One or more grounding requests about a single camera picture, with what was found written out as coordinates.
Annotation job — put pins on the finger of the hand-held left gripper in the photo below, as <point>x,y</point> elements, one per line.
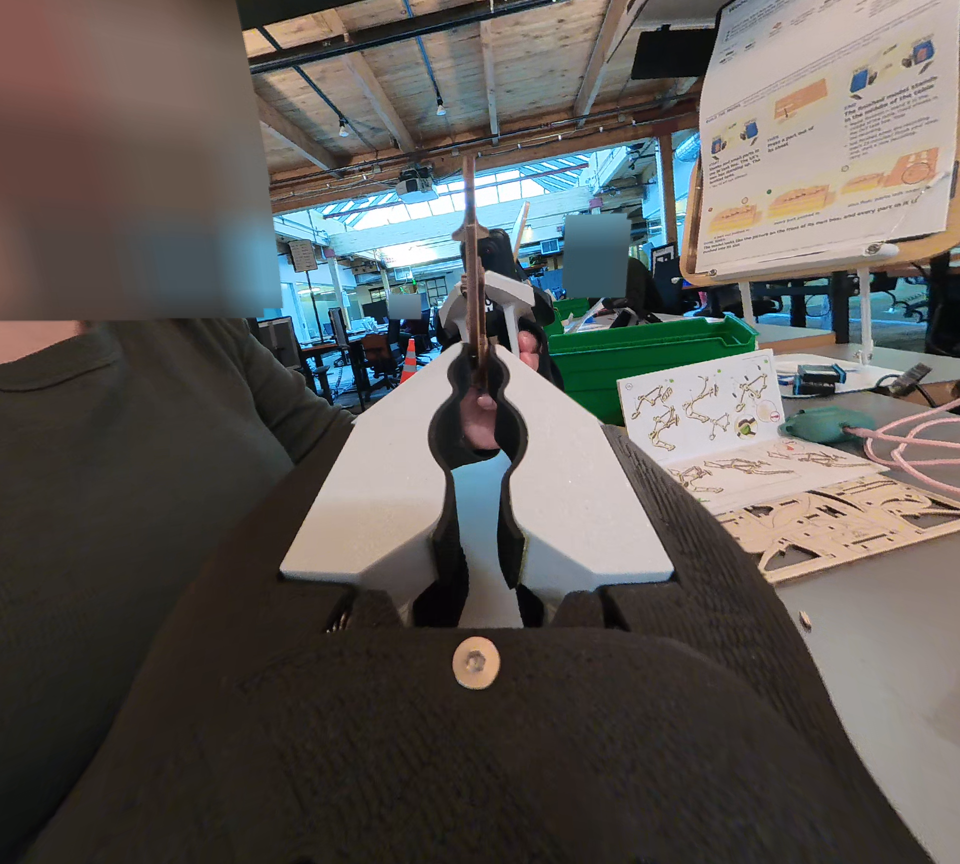
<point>452,316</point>
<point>514,292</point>

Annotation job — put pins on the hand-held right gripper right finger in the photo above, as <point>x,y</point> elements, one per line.
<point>585,504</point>

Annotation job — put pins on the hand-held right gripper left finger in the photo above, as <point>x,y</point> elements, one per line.
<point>375,504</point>

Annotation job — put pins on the small trapezoid wooden model part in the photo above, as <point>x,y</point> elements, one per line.
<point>474,234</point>

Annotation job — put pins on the long wooden model part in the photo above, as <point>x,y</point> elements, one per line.
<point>472,294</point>

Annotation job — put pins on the person's left forearm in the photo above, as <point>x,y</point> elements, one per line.
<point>315,391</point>

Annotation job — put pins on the wooden parts sheet round cutout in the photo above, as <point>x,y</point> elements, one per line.
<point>795,528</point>

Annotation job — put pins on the person's left hand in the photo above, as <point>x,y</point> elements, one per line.
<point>480,421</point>

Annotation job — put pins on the tan wooden strip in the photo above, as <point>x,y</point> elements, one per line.
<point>521,230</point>

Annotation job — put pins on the small green plastic bin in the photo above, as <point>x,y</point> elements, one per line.
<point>570,313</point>

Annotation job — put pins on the orange traffic cone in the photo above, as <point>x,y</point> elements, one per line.
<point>409,365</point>

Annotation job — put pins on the ceiling projector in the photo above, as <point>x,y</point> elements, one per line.
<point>416,187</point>

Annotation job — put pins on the large green plastic bin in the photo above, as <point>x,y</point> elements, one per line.
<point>645,369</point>

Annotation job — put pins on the white assembly instruction booklet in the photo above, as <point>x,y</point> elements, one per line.
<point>697,391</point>

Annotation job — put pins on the teal green rounded object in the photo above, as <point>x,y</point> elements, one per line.
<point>817,425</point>

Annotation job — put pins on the person's dark green torso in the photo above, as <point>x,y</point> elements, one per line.
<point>112,504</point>

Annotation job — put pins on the blue and black small device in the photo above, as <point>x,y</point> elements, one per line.
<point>817,378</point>

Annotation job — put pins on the white clipboard stand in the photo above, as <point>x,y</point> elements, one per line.
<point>864,316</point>

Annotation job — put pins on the printed instruction sheet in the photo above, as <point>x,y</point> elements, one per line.
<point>825,91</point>

